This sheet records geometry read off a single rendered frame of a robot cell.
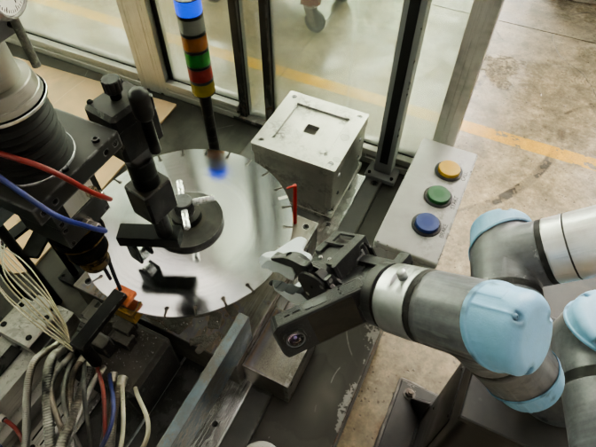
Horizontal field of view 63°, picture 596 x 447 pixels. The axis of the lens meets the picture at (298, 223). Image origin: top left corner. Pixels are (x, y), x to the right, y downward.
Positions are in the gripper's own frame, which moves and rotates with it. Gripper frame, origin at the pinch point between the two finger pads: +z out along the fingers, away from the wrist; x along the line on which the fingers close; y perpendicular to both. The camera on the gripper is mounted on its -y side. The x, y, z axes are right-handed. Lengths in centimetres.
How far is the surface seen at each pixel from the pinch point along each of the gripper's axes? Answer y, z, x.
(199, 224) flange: 0.7, 14.6, 6.3
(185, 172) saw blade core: 7.3, 24.4, 11.4
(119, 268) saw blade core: -11.9, 18.4, 7.2
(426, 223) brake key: 28.4, -3.2, -11.8
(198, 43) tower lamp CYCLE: 21.9, 25.4, 28.2
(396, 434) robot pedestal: 26, 35, -94
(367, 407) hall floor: 27, 45, -88
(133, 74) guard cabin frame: 30, 76, 26
